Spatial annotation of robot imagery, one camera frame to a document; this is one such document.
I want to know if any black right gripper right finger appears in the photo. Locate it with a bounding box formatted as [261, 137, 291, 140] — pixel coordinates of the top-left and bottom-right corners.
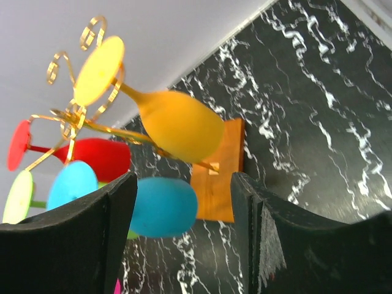
[231, 172, 391, 293]

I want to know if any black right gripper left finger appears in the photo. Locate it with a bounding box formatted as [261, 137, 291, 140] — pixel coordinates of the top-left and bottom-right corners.
[1, 172, 137, 293]

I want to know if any pink plastic wine glass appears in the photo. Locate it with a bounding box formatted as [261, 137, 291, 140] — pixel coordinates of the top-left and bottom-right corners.
[113, 279, 121, 294]

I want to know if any green wine glass front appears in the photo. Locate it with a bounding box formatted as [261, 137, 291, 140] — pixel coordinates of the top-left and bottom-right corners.
[2, 170, 140, 240]

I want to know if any red plastic wine glass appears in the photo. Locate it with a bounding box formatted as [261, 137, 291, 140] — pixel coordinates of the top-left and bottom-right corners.
[7, 120, 131, 183]

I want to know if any blue plastic wine glass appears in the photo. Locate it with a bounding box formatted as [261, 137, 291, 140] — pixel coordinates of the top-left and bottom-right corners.
[47, 160, 198, 238]

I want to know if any orange plastic wine glass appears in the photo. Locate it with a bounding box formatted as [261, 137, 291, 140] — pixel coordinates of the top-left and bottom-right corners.
[73, 36, 224, 163]

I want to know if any orange wooden rack base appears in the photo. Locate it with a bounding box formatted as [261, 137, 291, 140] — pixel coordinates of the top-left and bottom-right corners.
[190, 118, 245, 223]

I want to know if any gold wire wine glass rack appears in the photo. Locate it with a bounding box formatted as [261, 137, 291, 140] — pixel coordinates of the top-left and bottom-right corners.
[26, 15, 224, 173]

